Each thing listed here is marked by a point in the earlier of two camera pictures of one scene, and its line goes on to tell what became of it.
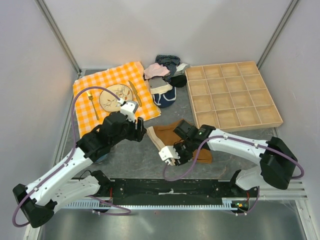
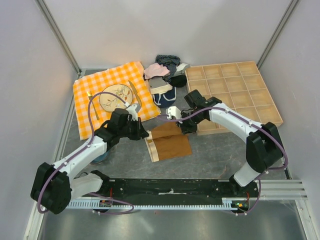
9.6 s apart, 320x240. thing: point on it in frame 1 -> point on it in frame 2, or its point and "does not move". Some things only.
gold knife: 134,88 does not move
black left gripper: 136,134 does not move
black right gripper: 183,159 -> 186,129
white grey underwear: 181,69 does not move
